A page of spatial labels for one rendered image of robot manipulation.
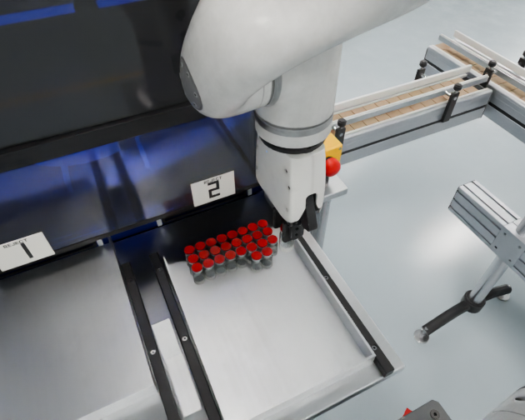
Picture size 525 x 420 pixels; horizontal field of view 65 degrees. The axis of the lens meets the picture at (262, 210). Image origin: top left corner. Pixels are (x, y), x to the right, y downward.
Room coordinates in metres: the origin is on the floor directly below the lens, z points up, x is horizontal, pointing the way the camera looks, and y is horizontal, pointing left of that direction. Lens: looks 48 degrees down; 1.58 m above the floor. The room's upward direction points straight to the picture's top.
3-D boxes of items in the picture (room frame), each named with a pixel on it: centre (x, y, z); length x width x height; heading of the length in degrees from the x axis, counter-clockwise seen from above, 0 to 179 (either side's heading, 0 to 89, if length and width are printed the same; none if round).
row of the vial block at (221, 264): (0.48, 0.05, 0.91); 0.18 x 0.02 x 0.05; 115
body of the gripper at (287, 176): (0.38, -0.03, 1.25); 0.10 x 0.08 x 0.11; 26
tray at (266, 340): (0.38, 0.00, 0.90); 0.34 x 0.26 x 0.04; 25
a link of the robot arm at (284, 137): (0.38, -0.03, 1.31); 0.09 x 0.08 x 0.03; 26
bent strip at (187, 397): (0.27, 0.14, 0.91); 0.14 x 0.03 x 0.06; 26
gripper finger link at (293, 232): (0.35, -0.05, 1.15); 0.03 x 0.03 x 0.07; 26
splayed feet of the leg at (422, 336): (0.84, -0.83, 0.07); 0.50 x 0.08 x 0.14; 116
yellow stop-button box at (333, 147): (0.69, -0.12, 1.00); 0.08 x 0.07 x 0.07; 26
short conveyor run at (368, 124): (0.94, -0.32, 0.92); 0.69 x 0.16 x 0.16; 116
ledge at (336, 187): (0.74, -0.12, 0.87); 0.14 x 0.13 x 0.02; 26
